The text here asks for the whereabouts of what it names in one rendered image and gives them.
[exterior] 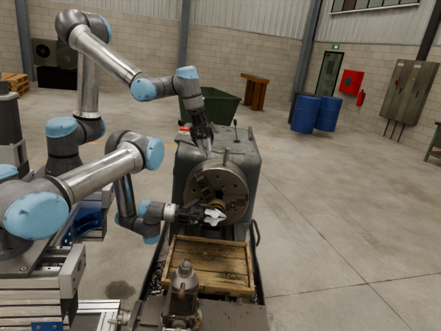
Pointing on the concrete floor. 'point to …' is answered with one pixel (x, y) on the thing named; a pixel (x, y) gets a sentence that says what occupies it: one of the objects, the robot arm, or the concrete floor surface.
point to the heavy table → (254, 91)
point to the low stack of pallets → (17, 83)
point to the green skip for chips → (213, 107)
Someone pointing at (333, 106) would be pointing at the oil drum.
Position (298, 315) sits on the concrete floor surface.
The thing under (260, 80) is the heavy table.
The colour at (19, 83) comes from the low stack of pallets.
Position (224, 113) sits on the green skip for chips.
